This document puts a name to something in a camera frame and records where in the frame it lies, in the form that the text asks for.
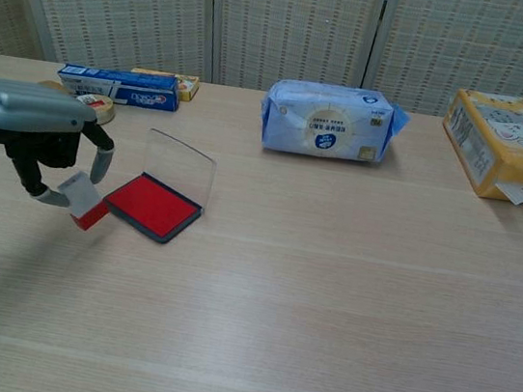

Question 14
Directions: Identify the yellow food box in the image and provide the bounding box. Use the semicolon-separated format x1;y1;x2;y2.
127;66;203;104

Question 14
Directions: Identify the yellow cat tissue box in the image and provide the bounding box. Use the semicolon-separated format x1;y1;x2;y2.
431;86;523;207

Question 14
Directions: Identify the red ink pad clear lid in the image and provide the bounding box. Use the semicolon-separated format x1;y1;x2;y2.
97;123;222;251

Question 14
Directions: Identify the woven folding screen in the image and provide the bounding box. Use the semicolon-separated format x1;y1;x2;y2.
0;0;523;139

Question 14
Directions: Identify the blue toothpaste box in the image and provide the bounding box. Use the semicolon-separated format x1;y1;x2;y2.
53;59;184;114

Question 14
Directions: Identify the amber round bun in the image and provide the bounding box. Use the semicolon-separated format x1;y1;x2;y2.
36;78;69;93

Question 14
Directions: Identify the white and red stamp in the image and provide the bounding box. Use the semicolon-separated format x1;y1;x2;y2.
51;169;114;234

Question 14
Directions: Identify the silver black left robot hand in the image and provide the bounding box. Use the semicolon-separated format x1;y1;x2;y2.
0;78;124;214

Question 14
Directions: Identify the light blue wipes pack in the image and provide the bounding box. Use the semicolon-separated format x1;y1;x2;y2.
254;74;414;171

